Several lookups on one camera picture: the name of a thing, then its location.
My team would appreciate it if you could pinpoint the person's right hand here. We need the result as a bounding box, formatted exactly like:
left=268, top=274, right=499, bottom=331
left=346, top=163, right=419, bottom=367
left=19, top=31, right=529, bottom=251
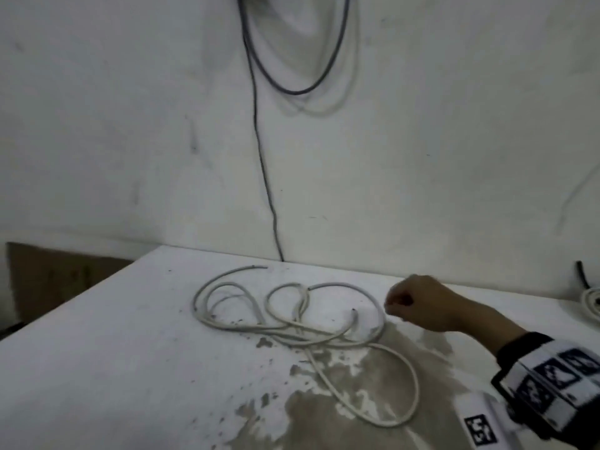
left=383, top=274, right=471, bottom=334

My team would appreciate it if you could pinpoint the tangle of white cables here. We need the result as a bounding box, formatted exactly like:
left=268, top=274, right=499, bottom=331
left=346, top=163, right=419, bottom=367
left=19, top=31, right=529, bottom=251
left=192, top=264, right=421, bottom=429

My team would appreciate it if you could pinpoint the thin white cable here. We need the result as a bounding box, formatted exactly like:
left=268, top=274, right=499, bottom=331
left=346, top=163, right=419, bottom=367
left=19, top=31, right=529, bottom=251
left=579, top=287, right=600, bottom=325

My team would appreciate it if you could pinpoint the person's right forearm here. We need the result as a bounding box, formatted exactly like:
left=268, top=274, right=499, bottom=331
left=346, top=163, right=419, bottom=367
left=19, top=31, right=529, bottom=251
left=449, top=294, right=529, bottom=357

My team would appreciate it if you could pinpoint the brown cardboard box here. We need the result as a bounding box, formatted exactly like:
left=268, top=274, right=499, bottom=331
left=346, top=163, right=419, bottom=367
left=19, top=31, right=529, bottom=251
left=6, top=242, right=136, bottom=324

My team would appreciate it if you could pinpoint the black right wrist strap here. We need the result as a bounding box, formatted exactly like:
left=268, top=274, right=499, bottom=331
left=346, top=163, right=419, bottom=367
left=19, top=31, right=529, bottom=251
left=491, top=331, right=600, bottom=447

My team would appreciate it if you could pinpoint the thin black wall wire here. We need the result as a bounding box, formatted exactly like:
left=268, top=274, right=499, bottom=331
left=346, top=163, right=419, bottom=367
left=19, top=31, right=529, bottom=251
left=242, top=22, right=286, bottom=263

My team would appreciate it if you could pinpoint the grey coiled wall cable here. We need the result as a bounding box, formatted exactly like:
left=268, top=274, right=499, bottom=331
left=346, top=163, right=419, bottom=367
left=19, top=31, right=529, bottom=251
left=236, top=0, right=352, bottom=96

